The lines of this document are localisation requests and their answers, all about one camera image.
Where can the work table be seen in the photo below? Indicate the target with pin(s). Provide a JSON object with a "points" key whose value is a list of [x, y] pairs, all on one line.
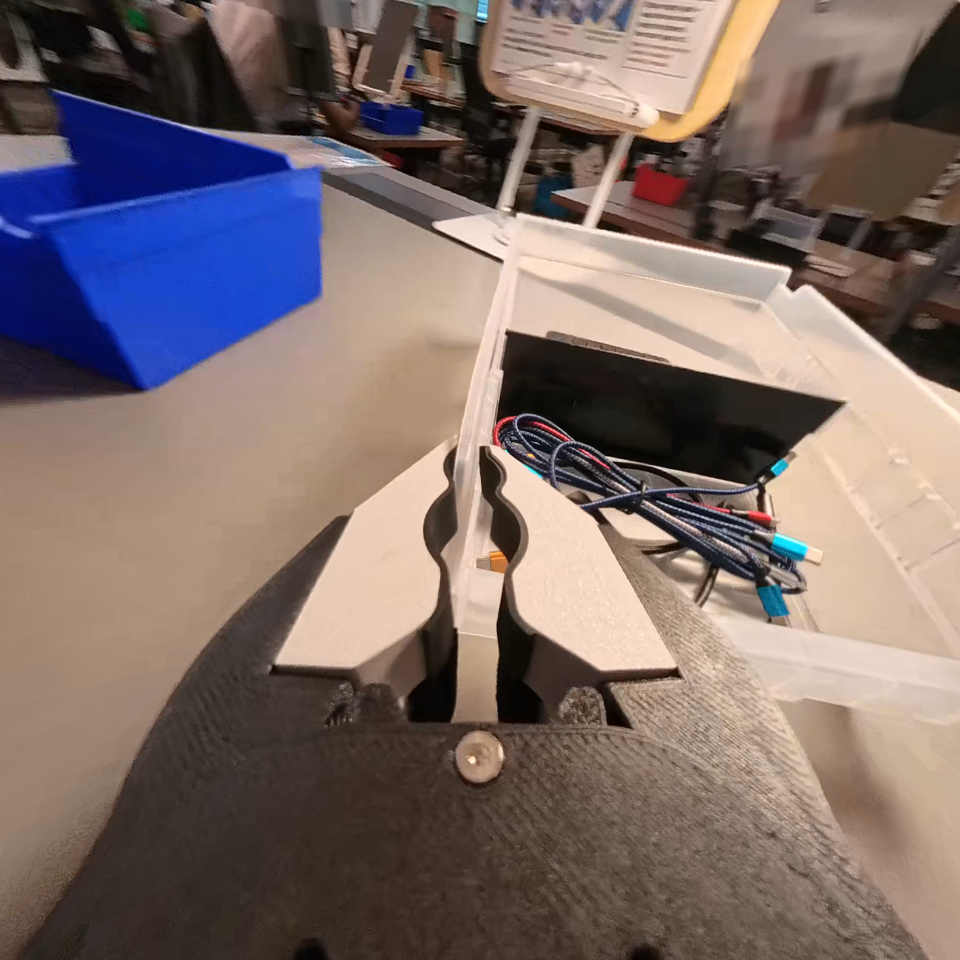
{"points": [[847, 262], [420, 140]]}

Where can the white document stand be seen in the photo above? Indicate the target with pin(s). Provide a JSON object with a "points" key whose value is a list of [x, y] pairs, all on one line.
{"points": [[480, 232]]}

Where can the red bin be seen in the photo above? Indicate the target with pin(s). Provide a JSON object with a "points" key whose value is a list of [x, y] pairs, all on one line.
{"points": [[660, 184]]}

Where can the instruction sheet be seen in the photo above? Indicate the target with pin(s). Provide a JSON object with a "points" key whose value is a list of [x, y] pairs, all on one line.
{"points": [[600, 45]]}

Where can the clear plastic bin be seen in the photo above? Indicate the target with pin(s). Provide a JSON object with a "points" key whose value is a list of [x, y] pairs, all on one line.
{"points": [[862, 660]]}

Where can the black usb hub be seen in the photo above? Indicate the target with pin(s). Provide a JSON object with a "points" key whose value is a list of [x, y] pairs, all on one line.
{"points": [[675, 412]]}

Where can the small blue bin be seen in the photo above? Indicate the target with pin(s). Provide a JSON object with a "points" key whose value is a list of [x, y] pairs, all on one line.
{"points": [[390, 118]]}

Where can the blue plastic bin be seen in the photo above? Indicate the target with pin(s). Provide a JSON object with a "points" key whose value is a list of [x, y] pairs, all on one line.
{"points": [[187, 262]]}

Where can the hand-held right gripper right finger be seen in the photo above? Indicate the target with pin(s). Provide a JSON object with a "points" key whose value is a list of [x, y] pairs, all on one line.
{"points": [[592, 600]]}

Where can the blue white paper sheet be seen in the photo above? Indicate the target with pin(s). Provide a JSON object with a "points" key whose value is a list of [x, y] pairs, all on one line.
{"points": [[337, 150]]}

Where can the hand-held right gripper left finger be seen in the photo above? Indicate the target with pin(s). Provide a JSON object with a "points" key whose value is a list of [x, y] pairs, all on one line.
{"points": [[360, 592]]}

